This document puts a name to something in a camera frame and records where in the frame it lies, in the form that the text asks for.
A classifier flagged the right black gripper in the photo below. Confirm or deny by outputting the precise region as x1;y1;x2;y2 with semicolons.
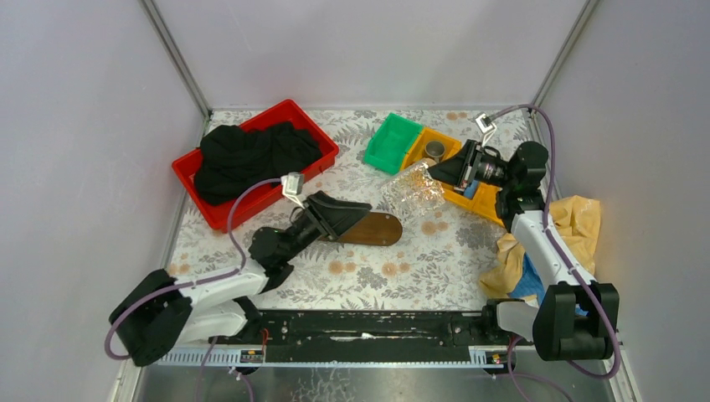
423;140;516;191

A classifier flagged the grey metal cup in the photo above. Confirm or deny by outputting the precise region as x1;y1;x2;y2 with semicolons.
424;141;446;163

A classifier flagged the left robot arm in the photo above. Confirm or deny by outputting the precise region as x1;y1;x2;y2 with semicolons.
105;191;372;367

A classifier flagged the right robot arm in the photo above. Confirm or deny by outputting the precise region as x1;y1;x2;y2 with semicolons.
429;140;620;363

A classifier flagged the yellow bin with toothpaste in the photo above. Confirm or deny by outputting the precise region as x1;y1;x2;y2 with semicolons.
442;184;484;214

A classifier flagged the blue toothpaste tube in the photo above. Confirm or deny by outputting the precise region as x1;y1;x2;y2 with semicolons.
463;181;479;199

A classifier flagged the oval wooden tray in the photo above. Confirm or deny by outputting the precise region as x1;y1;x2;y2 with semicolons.
337;212;404;247

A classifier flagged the yellow bin with toothbrushes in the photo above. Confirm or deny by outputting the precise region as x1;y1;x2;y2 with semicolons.
471;183;504;227

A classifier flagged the yellow bin with cups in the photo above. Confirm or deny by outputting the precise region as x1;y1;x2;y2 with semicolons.
400;127;462;171

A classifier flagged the green plastic bin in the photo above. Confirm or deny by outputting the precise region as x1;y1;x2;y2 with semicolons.
363;113;424;174

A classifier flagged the black cloth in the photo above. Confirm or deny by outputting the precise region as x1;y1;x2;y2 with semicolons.
193;121;322;206

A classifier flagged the yellow cloth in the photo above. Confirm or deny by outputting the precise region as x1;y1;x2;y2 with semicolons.
479;195;601;298

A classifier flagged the blue cloth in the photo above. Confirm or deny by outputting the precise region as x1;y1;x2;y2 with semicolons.
509;252;589;317

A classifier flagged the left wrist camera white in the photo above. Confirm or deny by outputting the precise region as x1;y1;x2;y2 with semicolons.
280;172;305;209

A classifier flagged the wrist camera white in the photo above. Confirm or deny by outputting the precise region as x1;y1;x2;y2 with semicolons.
280;172;305;209
475;113;497;147

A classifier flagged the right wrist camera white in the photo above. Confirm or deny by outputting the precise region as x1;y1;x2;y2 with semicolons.
475;113;497;147

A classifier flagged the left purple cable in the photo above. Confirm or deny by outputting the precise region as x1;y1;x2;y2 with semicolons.
104;178;284;362

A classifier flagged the purple cable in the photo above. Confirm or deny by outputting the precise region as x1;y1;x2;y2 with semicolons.
487;104;621;381
104;178;284;362

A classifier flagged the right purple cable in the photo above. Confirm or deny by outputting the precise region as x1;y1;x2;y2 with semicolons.
487;104;621;381

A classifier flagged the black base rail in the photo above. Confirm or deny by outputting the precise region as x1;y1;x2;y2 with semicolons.
159;308;512;369

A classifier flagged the right aluminium frame post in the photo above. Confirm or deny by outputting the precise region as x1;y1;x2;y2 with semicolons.
532;0;601;106

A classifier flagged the aluminium frame post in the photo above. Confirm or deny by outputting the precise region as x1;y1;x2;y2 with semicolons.
532;0;601;106
137;0;212;120

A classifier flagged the left aluminium frame post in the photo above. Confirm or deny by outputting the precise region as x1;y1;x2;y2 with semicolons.
137;0;212;120

